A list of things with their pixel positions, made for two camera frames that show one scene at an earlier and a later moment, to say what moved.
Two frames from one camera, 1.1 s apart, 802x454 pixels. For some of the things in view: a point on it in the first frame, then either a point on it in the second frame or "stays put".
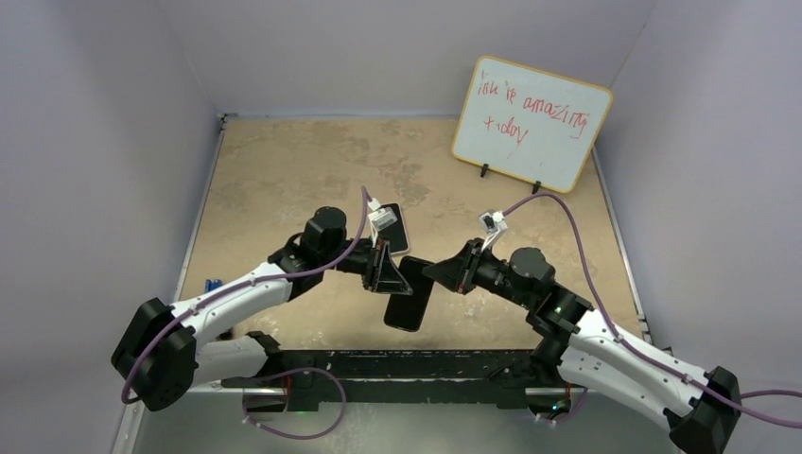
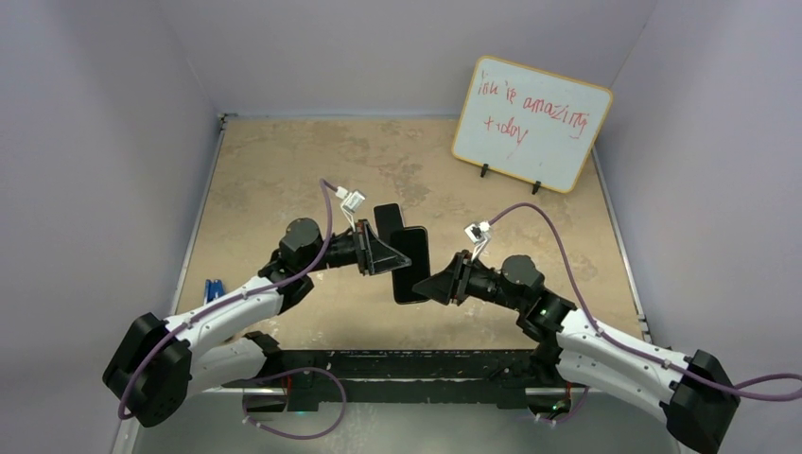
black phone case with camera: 407,311 → 411,242
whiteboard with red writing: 530,125 stays put
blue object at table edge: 212,284 stays put
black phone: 406,312 → 412,243
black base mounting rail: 433,376 stays put
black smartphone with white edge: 395,235 stays put
